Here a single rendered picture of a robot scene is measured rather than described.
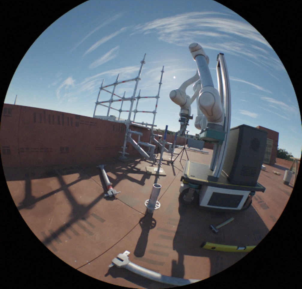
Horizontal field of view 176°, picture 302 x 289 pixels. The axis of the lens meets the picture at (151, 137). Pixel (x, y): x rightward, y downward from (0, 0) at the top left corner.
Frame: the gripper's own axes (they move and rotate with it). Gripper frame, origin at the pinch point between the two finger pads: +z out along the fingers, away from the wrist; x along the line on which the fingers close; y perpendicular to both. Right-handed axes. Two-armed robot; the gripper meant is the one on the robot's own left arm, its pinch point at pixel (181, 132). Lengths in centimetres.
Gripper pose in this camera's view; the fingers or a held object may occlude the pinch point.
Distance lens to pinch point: 96.7
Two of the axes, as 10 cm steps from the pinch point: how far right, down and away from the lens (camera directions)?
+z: -1.8, 9.8, 0.5
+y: -9.0, -1.8, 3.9
